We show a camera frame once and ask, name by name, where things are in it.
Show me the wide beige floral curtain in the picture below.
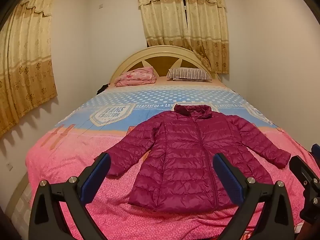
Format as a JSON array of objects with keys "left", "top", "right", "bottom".
[{"left": 0, "top": 0, "right": 58, "bottom": 138}]

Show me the folded pink blanket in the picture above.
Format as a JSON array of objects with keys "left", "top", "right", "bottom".
[{"left": 115, "top": 67, "right": 157, "bottom": 87}]

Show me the bed with pink blue sheet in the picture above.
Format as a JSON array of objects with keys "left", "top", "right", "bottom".
[{"left": 25, "top": 76, "right": 313, "bottom": 240}]

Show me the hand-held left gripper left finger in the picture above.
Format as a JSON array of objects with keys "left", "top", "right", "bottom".
[{"left": 28, "top": 152, "right": 112, "bottom": 240}]

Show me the striped pillow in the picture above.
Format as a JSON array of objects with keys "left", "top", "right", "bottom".
[{"left": 167, "top": 67, "right": 212, "bottom": 82}]

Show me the beige floral window curtain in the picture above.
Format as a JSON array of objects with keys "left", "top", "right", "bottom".
[
  {"left": 137, "top": 0, "right": 188, "bottom": 48},
  {"left": 183, "top": 0, "right": 230, "bottom": 75}
]

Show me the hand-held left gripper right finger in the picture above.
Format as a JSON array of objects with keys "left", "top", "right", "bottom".
[{"left": 212, "top": 152, "right": 300, "bottom": 240}]

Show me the magenta quilted down jacket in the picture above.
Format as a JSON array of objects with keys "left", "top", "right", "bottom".
[{"left": 94, "top": 104, "right": 292, "bottom": 212}]

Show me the cream wooden headboard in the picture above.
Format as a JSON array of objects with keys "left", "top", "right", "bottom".
[{"left": 109, "top": 45, "right": 222, "bottom": 85}]

